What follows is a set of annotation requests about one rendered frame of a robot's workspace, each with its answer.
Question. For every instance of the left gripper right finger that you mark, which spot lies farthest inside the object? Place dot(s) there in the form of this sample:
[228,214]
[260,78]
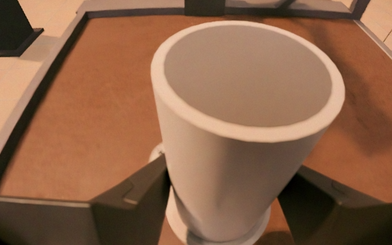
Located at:
[322,211]

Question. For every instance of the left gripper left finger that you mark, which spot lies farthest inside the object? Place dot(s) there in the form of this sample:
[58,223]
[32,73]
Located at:
[130,213]

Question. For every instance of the white hollow tube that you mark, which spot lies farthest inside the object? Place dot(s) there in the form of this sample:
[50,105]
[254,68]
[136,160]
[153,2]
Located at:
[241,105]

